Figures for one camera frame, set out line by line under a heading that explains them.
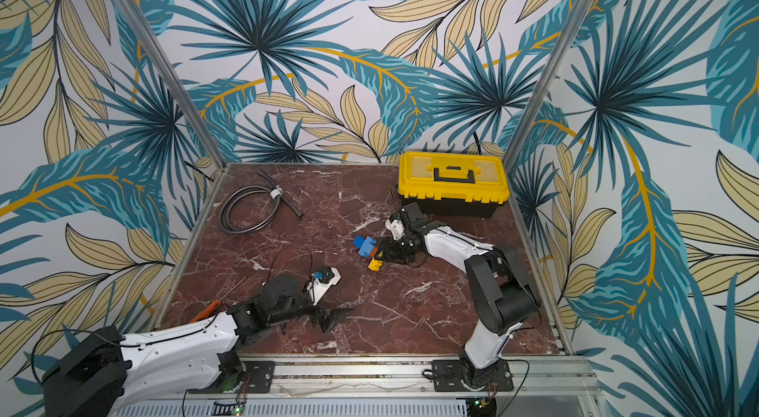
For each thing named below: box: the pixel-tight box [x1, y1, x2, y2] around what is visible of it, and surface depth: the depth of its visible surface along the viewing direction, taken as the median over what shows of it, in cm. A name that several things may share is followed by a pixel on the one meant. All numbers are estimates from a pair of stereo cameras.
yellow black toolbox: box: [397, 151, 510, 219], surface depth 96 cm
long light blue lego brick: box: [357, 236, 377, 258], surface depth 94 cm
